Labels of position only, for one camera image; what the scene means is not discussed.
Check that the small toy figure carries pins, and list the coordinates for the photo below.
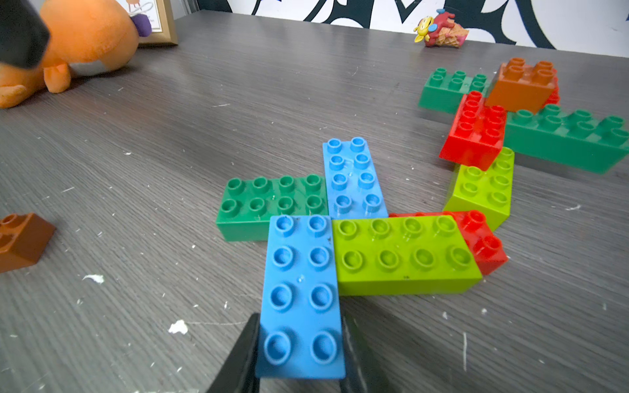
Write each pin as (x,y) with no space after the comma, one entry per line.
(440,31)

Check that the orange small lego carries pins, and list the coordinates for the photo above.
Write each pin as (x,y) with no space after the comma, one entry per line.
(23,240)
(518,86)

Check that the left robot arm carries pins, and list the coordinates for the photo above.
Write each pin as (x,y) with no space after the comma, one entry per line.
(24,36)

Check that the dark green lego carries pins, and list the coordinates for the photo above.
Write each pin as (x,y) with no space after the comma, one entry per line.
(444,90)
(576,139)
(247,205)

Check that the blue lego brick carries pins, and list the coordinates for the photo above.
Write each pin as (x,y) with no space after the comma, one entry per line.
(353,189)
(300,319)

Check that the lime lego brick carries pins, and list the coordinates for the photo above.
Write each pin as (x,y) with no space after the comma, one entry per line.
(403,256)
(487,191)

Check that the orange whale plush toy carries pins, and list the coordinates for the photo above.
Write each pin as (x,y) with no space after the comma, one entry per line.
(88,38)

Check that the red lego brick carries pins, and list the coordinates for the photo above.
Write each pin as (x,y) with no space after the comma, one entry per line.
(487,249)
(554,98)
(477,134)

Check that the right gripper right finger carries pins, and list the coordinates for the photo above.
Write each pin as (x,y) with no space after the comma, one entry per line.
(363,372)

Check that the framed plant picture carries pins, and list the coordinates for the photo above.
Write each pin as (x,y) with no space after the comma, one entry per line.
(161,19)

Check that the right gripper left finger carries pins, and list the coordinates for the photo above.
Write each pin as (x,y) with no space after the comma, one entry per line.
(238,373)

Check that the red lego brick top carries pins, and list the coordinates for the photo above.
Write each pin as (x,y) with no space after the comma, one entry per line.
(487,249)

